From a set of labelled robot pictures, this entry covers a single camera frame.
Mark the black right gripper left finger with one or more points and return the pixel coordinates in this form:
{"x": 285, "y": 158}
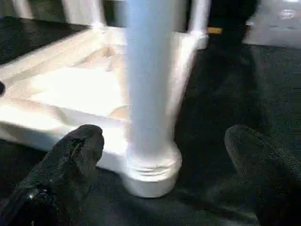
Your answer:
{"x": 56, "y": 183}

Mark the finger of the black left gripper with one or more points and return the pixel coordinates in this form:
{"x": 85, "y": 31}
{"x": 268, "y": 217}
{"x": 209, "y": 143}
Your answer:
{"x": 1, "y": 88}

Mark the black cabinet with gold label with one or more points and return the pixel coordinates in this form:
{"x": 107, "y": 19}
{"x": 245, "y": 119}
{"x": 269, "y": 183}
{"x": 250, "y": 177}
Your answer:
{"x": 225, "y": 16}

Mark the white plastic table top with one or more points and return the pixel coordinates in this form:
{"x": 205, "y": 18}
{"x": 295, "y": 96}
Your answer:
{"x": 70, "y": 84}

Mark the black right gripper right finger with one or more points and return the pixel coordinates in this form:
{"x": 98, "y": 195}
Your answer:
{"x": 268, "y": 179}

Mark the black work mat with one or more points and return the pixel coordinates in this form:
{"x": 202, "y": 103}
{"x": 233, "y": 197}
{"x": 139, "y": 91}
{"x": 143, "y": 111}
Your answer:
{"x": 235, "y": 103}

